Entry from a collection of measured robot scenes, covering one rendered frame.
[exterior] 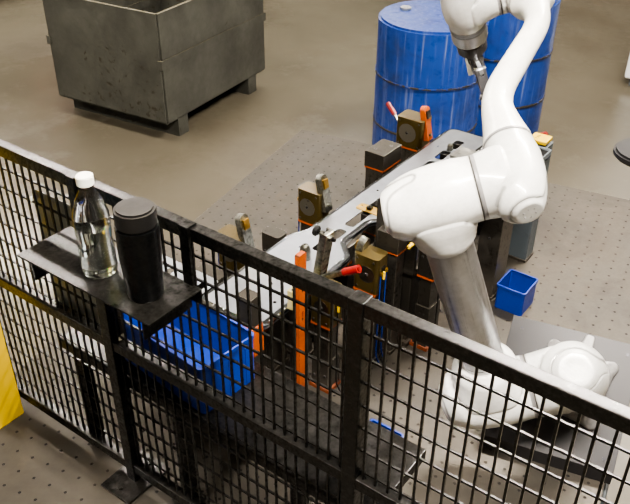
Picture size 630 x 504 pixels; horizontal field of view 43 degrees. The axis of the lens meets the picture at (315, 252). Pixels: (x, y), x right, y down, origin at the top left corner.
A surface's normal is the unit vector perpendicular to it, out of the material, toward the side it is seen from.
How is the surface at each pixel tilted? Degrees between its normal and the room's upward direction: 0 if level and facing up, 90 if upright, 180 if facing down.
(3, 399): 90
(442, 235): 102
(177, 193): 0
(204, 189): 0
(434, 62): 90
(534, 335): 43
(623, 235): 0
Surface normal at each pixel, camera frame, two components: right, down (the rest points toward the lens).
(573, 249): 0.00, -0.83
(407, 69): -0.51, 0.47
